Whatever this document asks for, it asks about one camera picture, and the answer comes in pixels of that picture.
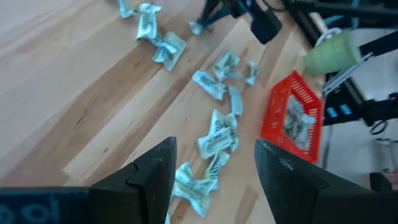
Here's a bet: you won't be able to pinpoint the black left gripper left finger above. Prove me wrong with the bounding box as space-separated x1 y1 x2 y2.
89 136 178 224

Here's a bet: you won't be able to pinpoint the red plastic slotted basket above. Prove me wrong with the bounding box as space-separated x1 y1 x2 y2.
259 70 325 165

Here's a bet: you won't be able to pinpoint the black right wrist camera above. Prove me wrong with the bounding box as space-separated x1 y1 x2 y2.
248 0 283 45

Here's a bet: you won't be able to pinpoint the white metal bracket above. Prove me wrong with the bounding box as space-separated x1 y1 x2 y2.
322 52 374 96

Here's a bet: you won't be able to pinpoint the wrappers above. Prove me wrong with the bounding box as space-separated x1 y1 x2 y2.
283 114 317 151

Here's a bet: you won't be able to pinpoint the black aluminium table frame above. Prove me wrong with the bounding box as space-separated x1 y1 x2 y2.
281 0 398 134

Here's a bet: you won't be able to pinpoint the green mug white handle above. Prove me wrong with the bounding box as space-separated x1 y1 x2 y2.
303 27 363 75

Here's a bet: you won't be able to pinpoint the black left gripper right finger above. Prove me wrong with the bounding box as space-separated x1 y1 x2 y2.
254 138 369 224

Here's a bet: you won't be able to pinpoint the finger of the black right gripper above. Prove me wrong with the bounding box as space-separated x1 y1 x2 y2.
198 0 218 27
206 4 233 29

